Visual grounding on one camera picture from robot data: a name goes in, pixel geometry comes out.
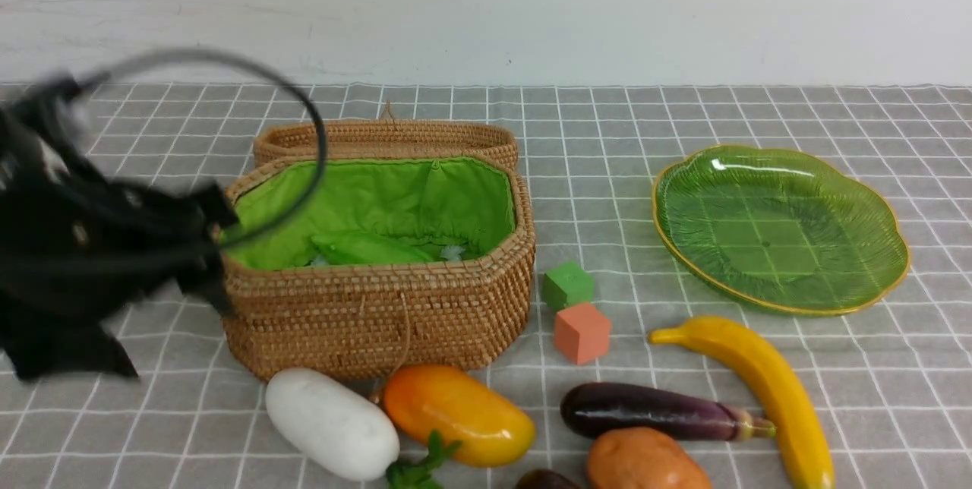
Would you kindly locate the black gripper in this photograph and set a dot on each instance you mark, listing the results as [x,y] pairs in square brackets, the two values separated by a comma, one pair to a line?
[78,246]

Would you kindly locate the green plastic cucumber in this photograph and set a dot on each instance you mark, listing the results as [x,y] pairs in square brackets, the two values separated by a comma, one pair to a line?
[343,249]

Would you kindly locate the white plastic radish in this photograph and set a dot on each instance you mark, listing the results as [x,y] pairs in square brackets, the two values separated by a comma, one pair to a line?
[345,433]

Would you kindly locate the orange yellow plastic mango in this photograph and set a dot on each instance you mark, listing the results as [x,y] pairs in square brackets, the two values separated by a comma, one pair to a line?
[423,398]

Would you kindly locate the dark purple plastic fruit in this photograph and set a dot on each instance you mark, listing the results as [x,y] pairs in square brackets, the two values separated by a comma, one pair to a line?
[543,478]

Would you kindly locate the purple plastic eggplant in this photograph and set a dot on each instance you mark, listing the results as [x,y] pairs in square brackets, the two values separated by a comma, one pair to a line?
[593,408]

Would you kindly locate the brown plastic potato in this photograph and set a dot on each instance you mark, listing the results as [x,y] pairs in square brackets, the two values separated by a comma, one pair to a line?
[640,457]

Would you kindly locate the yellow plastic banana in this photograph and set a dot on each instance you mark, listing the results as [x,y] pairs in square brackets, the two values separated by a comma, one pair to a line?
[800,438]

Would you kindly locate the woven wicker basket lid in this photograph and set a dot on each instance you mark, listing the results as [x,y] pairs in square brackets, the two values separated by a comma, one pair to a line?
[390,137]

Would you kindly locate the woven wicker basket green lining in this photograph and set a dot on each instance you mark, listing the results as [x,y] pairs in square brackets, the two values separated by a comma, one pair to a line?
[473,215]

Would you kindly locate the green foam cube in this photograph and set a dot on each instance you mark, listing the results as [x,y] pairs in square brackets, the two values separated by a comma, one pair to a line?
[566,285]

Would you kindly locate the orange foam cube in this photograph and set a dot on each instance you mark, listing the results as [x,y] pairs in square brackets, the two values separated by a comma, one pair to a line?
[582,333]

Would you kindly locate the green glass leaf plate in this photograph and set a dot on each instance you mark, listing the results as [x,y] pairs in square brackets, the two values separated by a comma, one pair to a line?
[780,230]

